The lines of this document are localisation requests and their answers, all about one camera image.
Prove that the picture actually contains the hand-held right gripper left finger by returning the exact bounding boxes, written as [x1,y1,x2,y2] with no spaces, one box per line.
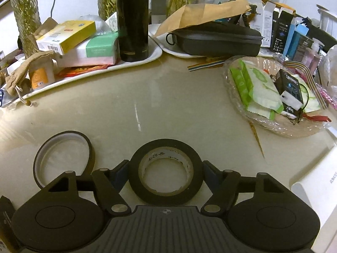
[43,160,132,216]

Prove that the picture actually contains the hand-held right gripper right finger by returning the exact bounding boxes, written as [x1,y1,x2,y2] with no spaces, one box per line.
[201,161,290,215]

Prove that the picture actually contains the black electrical tape roll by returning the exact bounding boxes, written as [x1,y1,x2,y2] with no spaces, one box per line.
[128,138,204,205]

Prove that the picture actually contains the amber tape roll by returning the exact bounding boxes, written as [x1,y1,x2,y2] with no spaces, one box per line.
[33,131,96,189]

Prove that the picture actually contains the clear plastic basket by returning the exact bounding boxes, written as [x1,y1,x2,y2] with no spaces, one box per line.
[224,55,333,137]

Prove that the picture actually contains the green wet wipe packets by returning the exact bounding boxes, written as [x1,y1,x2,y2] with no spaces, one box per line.
[230,59,284,122]

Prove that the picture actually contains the white power bank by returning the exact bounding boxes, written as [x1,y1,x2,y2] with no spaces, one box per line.
[289,145,337,218]

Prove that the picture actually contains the small black box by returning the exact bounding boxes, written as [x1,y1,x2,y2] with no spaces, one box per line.
[275,69,306,111]

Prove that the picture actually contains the black card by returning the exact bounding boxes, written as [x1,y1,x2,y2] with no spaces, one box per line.
[0,195,17,251]

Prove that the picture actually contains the large white tray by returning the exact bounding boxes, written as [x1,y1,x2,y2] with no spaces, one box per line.
[0,41,163,108]

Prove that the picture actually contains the green tissue pack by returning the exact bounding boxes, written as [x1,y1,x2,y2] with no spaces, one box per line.
[56,32,119,67]

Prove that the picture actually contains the orange label bottle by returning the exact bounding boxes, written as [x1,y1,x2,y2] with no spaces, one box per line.
[28,58,56,90]

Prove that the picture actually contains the black zip case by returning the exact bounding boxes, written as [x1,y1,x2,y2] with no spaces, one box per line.
[166,22,263,56]

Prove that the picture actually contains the yellow cardboard box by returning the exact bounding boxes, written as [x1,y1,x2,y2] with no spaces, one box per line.
[35,20,96,56]

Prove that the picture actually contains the black thermos bottle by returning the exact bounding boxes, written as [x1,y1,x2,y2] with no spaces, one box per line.
[116,0,150,62]

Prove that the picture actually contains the pink bottle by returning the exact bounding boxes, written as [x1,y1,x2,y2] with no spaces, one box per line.
[308,42,321,72]

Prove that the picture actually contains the blue carton box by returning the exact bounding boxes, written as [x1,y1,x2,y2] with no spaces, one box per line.
[286,23,309,59]

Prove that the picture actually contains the black carton box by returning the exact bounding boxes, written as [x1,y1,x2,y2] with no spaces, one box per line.
[270,7,293,54]

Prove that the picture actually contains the brown paper envelope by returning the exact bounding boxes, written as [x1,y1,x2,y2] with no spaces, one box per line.
[154,0,251,37]

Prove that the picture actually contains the white carton box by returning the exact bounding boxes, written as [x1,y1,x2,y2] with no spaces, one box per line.
[247,0,266,32]

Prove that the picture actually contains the glass vase with dried flowers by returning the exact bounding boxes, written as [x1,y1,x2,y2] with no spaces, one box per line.
[6,0,42,58]

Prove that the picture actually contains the striped flat cable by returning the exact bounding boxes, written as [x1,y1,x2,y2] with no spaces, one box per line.
[187,59,227,72]

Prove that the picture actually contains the rainbow ribbon cable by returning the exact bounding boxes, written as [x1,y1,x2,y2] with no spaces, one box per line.
[284,61,329,110]

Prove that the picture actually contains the burlap drawstring pouch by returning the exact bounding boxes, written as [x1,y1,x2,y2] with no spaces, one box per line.
[5,51,54,95]

